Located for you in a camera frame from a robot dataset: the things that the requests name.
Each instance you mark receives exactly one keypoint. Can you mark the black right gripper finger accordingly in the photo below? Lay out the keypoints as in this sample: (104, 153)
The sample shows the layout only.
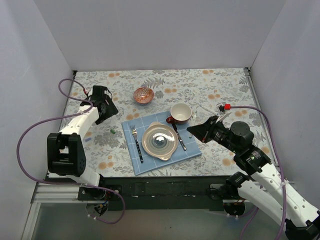
(201, 128)
(202, 137)

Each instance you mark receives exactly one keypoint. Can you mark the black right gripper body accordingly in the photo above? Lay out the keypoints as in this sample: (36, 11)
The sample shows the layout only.
(210, 130)

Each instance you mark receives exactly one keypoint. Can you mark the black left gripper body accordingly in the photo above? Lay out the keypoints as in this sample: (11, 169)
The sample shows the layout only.
(105, 110)

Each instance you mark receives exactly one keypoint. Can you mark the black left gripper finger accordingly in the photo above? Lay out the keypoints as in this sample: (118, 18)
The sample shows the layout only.
(101, 118)
(111, 109)

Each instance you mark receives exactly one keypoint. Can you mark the white green-tipped marker pen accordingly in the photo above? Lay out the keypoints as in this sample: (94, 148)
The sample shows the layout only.
(193, 123)

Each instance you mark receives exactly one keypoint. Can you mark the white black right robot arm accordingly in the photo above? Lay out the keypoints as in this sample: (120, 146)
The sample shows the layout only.
(259, 181)

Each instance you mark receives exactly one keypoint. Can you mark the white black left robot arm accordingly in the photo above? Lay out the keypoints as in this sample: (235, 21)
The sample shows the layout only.
(65, 151)

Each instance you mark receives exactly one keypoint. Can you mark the red white cup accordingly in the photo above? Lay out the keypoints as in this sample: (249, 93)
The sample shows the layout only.
(180, 113)

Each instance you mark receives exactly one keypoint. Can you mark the silver patterned knife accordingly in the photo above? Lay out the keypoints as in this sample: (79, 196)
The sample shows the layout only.
(179, 137)

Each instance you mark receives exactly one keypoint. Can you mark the silver fork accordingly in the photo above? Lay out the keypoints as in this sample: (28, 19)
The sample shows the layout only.
(135, 136)

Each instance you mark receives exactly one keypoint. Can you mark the red patterned bowl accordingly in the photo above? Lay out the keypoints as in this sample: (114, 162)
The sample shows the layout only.
(143, 95)

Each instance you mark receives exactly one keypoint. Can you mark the cream grey plate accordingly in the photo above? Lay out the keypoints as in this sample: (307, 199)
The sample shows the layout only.
(159, 141)

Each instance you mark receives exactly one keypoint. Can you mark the blue checked placemat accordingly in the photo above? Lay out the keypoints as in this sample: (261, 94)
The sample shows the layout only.
(151, 163)

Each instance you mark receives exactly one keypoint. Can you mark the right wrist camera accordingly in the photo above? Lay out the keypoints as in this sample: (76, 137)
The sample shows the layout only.
(223, 111)

